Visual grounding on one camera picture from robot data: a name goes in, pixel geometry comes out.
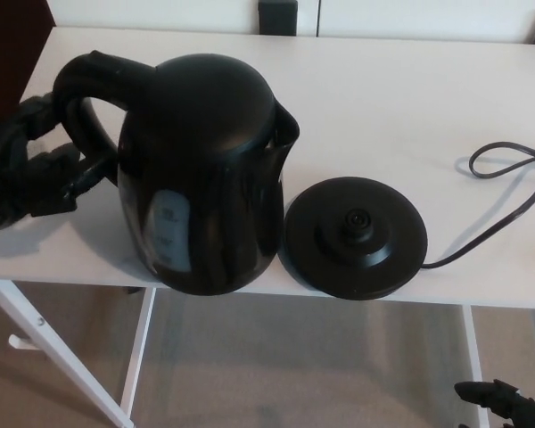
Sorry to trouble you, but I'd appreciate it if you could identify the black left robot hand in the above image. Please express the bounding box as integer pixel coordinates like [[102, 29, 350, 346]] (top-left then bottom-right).
[[0, 91, 118, 235]]

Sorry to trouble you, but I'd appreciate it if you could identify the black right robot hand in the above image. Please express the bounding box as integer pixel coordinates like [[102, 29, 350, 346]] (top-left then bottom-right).
[[454, 379, 535, 428]]

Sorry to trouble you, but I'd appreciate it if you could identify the black electric kettle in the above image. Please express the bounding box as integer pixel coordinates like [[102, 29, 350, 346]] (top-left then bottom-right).
[[53, 50, 300, 296]]

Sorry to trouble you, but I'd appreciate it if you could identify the black round kettle base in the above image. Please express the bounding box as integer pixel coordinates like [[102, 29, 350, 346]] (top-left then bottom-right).
[[277, 175, 430, 301]]

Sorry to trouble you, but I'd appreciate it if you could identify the black chair back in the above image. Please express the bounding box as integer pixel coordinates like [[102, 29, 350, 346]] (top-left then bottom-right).
[[257, 0, 299, 36]]

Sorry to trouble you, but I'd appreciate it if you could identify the white metal table frame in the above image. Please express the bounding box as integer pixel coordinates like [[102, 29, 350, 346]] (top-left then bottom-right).
[[0, 276, 491, 428]]

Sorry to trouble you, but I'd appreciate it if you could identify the black power cord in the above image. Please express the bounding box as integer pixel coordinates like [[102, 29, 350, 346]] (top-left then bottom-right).
[[420, 140, 535, 270]]

